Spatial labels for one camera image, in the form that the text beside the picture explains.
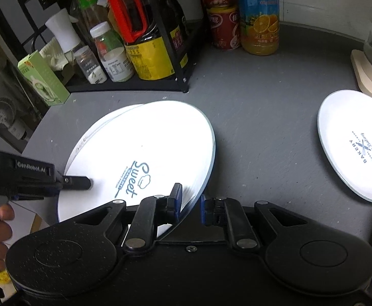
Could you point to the orange juice bottle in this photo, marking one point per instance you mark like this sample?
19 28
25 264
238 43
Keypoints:
259 22

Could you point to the small white fan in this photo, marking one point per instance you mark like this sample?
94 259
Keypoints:
6 118

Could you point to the white plate with crossed-utensils print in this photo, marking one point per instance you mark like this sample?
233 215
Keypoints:
348 124

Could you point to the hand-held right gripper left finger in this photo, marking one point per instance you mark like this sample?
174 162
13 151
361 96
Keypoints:
178 199

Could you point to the green cardboard box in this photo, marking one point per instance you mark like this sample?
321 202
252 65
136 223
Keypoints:
42 79

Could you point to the small clear spice jar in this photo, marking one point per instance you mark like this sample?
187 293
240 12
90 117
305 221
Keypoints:
89 67

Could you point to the cream kettle base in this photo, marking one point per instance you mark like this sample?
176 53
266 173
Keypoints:
367 76

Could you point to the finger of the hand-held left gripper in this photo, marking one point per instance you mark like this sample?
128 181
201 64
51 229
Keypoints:
77 182

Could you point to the plain white plate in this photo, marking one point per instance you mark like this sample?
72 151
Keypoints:
80 140

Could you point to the white crumpled cloth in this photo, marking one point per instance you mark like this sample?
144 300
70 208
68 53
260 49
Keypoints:
53 54

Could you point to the white grinder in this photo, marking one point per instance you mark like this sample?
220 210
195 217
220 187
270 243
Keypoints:
61 28

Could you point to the white plate with blue print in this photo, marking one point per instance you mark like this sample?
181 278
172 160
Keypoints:
147 140

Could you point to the yellow-capped green label bottle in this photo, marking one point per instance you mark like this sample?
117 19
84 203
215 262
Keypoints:
89 3

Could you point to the black metal rack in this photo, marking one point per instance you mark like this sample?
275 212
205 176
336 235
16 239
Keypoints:
125 86

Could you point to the white-capped bottle green label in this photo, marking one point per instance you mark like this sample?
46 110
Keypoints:
114 60

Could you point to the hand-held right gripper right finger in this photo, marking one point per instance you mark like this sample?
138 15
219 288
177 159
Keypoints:
203 208

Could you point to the dark bottle with yellow label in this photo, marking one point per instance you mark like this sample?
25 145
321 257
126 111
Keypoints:
178 38

